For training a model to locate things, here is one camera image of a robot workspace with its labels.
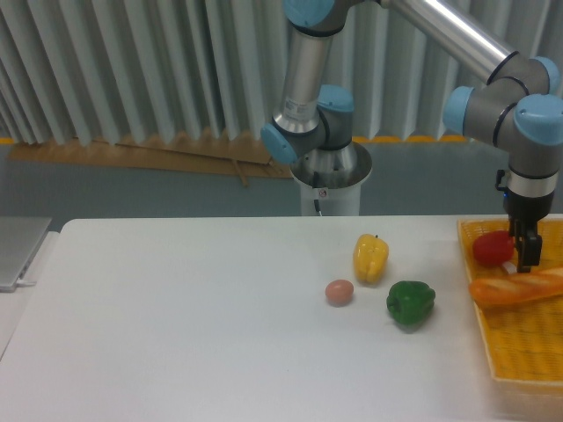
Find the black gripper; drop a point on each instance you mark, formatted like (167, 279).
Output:
(523, 214)

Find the red bell pepper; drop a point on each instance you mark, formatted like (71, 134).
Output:
(493, 248)

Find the yellow bell pepper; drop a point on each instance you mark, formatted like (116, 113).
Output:
(370, 258)

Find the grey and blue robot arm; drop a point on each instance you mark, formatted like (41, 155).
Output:
(517, 110)

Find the yellow woven basket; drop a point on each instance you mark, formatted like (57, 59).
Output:
(523, 342)

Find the white paper tag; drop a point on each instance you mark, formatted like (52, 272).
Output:
(509, 267)

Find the baguette bread loaf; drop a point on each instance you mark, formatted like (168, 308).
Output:
(517, 287)

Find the green bell pepper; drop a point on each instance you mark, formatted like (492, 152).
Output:
(410, 302)

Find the brown egg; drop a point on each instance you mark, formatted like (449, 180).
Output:
(339, 292)

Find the brown cardboard sheet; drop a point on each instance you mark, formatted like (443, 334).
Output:
(243, 157)

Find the silver laptop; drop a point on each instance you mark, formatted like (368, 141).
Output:
(21, 238)

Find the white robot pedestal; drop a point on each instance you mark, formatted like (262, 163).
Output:
(330, 193)

